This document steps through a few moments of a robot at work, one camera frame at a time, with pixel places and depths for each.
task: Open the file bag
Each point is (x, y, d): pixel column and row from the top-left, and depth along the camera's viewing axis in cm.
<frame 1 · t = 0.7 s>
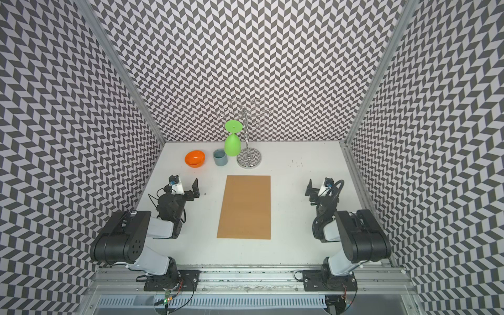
left hand: (187, 180, 91), fingers open
right hand: (319, 183, 90), fingers open
brown kraft file bag: (246, 209, 93), on the table
orange plastic bowl: (195, 159, 108), point 4 cm above the table
grey-blue cup: (220, 158, 109), point 4 cm above the table
green plastic wine glass: (232, 143, 87), point 25 cm above the table
chrome cup holder stand: (247, 154, 102), point 11 cm above the table

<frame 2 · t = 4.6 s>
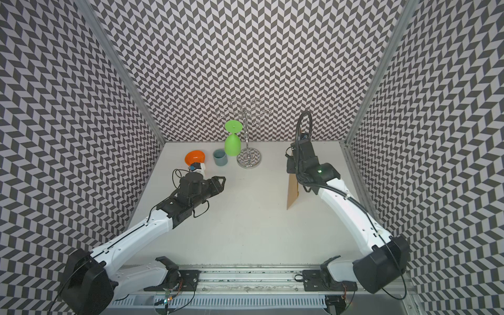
left hand: (222, 181, 81), fingers open
right hand: (296, 163, 78), fingers closed
brown kraft file bag: (293, 193, 73), point 24 cm above the table
the other named things where they were.

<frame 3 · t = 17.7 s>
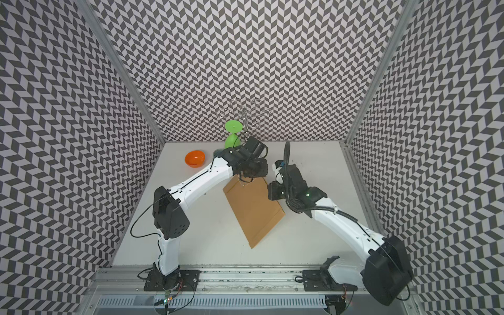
left hand: (265, 173, 83), fingers open
right hand: (268, 190, 80), fingers closed
brown kraft file bag: (256, 214, 76), point 16 cm above the table
the other named things where they were.

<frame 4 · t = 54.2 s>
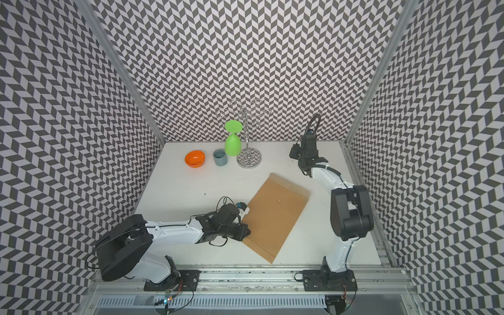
left hand: (249, 235, 83), fingers closed
right hand: (295, 149, 95), fingers closed
brown kraft file bag: (276, 214, 91), on the table
the other named things where they were.

